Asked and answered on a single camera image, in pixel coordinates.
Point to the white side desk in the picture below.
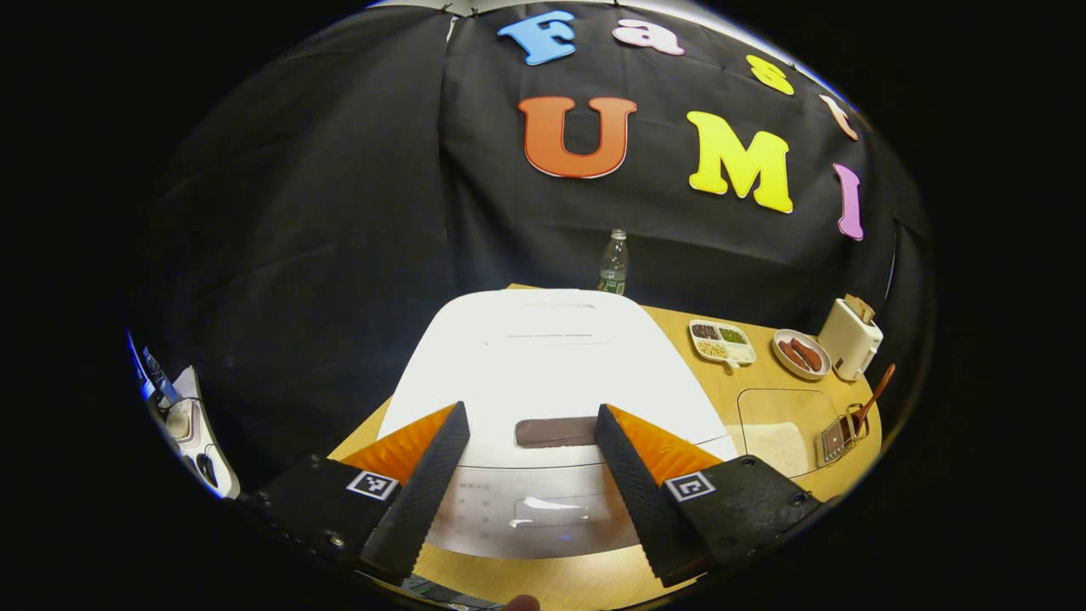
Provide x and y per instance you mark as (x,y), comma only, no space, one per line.
(191,450)

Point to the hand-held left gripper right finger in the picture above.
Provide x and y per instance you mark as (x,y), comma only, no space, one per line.
(640,501)

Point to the black backdrop cloth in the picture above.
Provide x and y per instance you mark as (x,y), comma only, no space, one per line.
(322,238)

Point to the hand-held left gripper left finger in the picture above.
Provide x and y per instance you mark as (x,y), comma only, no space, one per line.
(420,501)

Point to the clear rice container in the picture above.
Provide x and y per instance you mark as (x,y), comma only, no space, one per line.
(776,441)

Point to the round sausage plate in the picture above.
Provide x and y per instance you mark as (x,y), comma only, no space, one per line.
(802,356)

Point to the white rice cooker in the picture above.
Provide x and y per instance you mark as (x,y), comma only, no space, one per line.
(543,373)

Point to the white divided grain dish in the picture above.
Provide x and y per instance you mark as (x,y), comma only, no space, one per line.
(721,342)

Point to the white tray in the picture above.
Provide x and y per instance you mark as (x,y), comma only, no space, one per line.
(179,423)

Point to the clear plastic water bottle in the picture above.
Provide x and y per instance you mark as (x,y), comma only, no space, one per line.
(612,267)

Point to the white toaster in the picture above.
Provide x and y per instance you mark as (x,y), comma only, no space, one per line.
(848,348)

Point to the toast bread slice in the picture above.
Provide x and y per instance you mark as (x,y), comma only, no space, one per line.
(865,305)
(855,311)

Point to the brown wooden spoon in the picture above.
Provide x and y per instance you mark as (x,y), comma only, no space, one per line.
(878,390)

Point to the red sausage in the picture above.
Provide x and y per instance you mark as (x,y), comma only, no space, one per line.
(808,353)
(793,355)

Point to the black computer mouse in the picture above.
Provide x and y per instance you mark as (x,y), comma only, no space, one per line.
(208,471)

